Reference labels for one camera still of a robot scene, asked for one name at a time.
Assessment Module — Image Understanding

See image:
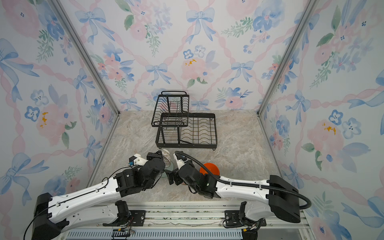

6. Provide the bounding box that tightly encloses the orange plastic bowl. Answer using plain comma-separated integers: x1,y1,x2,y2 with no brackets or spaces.
199,163,220,176

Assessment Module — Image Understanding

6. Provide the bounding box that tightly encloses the mint green ribbed bowl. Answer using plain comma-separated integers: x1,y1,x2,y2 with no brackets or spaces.
165,170,175,180

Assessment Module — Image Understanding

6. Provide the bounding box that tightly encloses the white patterned lattice bowl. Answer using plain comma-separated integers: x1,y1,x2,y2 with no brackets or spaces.
161,149,172,168

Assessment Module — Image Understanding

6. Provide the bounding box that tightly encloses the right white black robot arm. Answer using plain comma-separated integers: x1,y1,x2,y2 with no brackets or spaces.
166,161,301,225

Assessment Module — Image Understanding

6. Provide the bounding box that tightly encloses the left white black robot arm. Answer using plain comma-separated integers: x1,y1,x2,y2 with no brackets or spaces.
29,151,170,240

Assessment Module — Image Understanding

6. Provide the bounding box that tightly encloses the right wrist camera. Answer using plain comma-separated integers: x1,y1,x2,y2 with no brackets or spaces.
174,153,188,170

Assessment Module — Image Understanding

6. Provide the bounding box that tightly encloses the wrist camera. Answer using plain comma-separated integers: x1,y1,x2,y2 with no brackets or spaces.
174,153,188,170
129,154,148,167

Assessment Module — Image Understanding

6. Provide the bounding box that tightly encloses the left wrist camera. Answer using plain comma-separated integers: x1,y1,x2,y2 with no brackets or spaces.
129,154,148,167

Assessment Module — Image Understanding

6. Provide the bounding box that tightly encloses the right black corrugated cable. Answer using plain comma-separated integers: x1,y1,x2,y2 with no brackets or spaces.
174,150,312,210

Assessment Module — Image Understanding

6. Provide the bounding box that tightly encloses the left thin black cable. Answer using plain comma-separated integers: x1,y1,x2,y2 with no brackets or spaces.
23,166,133,240

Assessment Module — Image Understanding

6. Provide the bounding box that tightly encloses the black wire dish rack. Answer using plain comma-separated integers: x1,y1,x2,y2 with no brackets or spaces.
151,91,218,150

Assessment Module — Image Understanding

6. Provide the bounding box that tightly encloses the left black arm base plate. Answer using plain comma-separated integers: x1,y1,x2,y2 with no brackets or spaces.
103,210,146,227

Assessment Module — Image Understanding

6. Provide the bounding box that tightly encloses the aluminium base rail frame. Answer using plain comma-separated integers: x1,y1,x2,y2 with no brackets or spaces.
58,201,315,240

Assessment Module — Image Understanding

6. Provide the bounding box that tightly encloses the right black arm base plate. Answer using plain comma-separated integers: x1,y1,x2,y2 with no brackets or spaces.
223,210,267,228

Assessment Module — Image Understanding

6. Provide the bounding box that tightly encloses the left aluminium corner post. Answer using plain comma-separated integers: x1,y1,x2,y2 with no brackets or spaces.
48,0,121,116

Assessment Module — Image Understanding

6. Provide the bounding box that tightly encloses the aluminium corner post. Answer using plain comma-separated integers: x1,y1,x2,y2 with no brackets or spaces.
257,0,318,118
48,0,121,116

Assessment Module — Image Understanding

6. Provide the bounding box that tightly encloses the right aluminium corner post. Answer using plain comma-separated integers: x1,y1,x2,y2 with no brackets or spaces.
257,0,318,118

